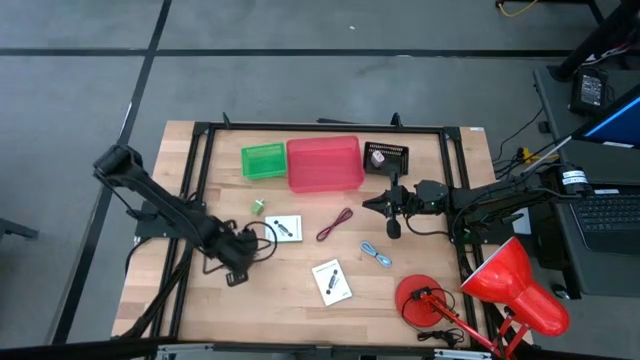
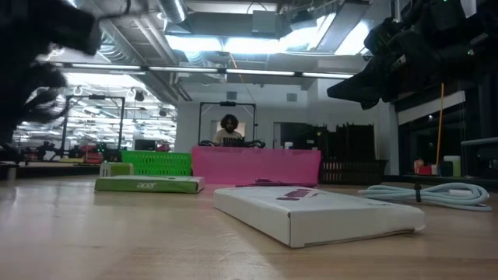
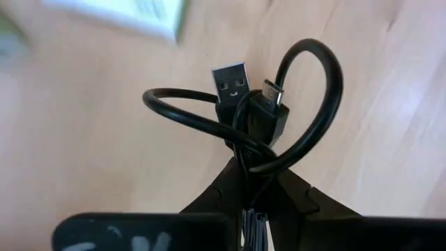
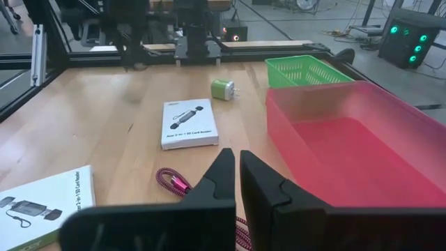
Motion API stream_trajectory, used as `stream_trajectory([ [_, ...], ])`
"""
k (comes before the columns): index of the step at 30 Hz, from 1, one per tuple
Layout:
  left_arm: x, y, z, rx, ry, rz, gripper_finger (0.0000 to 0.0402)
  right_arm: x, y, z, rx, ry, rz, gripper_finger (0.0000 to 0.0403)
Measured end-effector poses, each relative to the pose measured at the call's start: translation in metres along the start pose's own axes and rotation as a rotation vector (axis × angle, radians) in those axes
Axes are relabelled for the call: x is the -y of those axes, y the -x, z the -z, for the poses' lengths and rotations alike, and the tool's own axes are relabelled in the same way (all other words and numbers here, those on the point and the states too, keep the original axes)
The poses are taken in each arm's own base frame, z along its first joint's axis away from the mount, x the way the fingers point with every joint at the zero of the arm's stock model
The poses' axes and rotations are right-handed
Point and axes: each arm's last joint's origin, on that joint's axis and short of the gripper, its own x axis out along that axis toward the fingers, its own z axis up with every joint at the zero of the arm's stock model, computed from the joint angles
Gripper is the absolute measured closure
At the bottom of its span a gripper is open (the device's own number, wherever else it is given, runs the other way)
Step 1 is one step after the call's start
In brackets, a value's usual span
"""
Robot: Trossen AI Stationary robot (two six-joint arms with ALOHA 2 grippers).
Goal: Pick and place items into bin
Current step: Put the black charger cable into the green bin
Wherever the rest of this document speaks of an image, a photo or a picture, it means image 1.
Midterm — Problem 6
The light blue cable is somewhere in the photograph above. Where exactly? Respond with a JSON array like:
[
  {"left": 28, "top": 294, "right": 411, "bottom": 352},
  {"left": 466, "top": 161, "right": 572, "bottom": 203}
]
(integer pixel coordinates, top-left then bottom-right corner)
[{"left": 359, "top": 240, "right": 394, "bottom": 269}]

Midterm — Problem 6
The black aluminium table frame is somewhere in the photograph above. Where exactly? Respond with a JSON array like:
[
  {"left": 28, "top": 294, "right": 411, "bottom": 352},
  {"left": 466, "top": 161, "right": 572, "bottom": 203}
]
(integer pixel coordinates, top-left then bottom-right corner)
[{"left": 119, "top": 112, "right": 504, "bottom": 354}]

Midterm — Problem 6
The black plastic mesh basket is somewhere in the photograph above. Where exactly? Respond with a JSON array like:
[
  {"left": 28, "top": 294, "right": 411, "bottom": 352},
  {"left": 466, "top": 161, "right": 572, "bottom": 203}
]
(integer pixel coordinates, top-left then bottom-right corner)
[{"left": 362, "top": 141, "right": 410, "bottom": 177}]

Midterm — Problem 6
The black power adapter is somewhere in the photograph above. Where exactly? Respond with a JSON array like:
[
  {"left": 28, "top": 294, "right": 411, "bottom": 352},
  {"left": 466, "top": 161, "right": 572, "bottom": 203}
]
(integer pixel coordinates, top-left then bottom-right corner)
[{"left": 569, "top": 67, "right": 612, "bottom": 117}]

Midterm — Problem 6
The dark red cable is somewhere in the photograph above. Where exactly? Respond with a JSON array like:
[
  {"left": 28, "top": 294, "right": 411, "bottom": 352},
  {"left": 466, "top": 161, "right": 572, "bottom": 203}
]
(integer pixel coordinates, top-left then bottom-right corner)
[{"left": 315, "top": 207, "right": 355, "bottom": 243}]

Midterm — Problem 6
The computer monitor with blue screen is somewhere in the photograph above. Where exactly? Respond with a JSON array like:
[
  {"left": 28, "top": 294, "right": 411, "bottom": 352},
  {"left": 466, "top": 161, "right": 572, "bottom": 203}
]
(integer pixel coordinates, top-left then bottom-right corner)
[{"left": 572, "top": 82, "right": 640, "bottom": 150}]

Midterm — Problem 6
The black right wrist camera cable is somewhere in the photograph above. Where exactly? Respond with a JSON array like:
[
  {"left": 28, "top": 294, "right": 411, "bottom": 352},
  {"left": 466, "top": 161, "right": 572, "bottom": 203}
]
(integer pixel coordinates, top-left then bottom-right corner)
[{"left": 403, "top": 217, "right": 454, "bottom": 238}]

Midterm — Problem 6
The yellow cable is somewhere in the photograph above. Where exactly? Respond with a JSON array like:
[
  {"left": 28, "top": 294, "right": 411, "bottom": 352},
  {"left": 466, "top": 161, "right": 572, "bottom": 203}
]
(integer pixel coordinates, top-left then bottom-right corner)
[{"left": 496, "top": 0, "right": 539, "bottom": 19}]

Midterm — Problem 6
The white cable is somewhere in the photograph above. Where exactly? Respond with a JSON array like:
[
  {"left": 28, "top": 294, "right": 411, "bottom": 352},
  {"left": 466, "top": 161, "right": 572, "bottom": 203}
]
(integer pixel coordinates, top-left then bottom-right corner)
[{"left": 519, "top": 134, "right": 574, "bottom": 174}]

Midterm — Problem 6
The white card reader box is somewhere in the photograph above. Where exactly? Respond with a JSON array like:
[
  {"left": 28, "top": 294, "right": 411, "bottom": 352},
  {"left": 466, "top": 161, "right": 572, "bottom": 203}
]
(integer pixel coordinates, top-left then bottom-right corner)
[
  {"left": 264, "top": 214, "right": 304, "bottom": 244},
  {"left": 311, "top": 258, "right": 354, "bottom": 308}
]

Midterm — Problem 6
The black laptop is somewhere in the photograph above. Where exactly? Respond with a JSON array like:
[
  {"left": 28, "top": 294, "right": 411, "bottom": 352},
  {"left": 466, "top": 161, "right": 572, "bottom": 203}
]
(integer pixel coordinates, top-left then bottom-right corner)
[{"left": 567, "top": 185, "right": 640, "bottom": 256}]

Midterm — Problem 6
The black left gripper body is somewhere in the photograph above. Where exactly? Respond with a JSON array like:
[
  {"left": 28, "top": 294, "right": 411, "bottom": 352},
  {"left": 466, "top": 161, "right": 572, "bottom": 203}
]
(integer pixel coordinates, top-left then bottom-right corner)
[{"left": 212, "top": 224, "right": 261, "bottom": 289}]

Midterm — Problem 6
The black stand leg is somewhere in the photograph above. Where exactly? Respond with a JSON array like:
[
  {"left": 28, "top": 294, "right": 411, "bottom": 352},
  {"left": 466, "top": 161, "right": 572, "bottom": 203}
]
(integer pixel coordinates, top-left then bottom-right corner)
[{"left": 548, "top": 0, "right": 640, "bottom": 84}]

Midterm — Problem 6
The red plastic bin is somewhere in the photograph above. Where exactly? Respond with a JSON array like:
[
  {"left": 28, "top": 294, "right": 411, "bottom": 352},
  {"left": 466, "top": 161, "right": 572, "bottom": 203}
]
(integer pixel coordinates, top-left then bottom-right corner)
[{"left": 285, "top": 134, "right": 366, "bottom": 195}]

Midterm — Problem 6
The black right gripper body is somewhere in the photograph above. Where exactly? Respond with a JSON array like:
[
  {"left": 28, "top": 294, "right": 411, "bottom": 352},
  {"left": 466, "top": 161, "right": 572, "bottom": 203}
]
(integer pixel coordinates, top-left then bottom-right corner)
[{"left": 385, "top": 172, "right": 420, "bottom": 240}]

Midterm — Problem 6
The dark grey desk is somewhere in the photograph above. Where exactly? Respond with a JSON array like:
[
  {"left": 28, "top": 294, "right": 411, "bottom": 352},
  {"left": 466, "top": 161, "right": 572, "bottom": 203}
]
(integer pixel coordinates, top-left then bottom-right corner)
[{"left": 532, "top": 64, "right": 640, "bottom": 301}]

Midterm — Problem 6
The red desk lamp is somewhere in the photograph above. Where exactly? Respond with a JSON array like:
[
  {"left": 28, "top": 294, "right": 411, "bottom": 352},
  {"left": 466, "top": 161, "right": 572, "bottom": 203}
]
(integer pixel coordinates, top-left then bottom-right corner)
[{"left": 393, "top": 236, "right": 571, "bottom": 360}]

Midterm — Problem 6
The dark furniture foot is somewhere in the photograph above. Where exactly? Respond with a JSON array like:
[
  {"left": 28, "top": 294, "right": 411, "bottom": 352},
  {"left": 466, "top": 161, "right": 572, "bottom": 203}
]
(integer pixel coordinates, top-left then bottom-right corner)
[{"left": 0, "top": 217, "right": 40, "bottom": 242}]

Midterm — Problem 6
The green plastic mesh basket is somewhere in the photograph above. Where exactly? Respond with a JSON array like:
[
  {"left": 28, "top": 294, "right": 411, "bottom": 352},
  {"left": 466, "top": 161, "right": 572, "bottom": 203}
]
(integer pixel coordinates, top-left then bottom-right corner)
[{"left": 240, "top": 142, "right": 289, "bottom": 181}]

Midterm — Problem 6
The black lamp cord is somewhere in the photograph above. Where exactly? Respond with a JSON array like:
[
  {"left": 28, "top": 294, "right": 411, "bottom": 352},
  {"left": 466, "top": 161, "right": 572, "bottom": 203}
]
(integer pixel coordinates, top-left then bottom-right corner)
[{"left": 416, "top": 327, "right": 466, "bottom": 350}]

